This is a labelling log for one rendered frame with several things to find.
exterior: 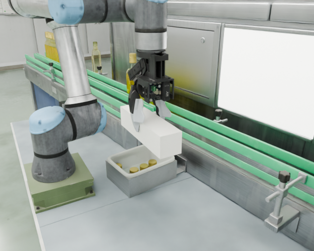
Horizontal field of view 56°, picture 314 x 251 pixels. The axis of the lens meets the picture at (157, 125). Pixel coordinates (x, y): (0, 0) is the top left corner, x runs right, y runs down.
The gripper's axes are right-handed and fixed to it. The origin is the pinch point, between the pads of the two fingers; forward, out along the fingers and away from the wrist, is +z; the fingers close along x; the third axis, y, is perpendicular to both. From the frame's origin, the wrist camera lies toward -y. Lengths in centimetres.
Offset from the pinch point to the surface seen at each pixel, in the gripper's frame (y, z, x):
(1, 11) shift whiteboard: -637, -8, 1
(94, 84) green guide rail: -97, 15, 15
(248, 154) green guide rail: 7.3, 14.5, 32.2
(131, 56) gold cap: -64, -6, 25
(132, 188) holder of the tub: -14.6, 30.4, 0.8
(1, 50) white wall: -636, 68, -14
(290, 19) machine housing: 2, -25, 49
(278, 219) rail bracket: 28.0, 21.6, 23.4
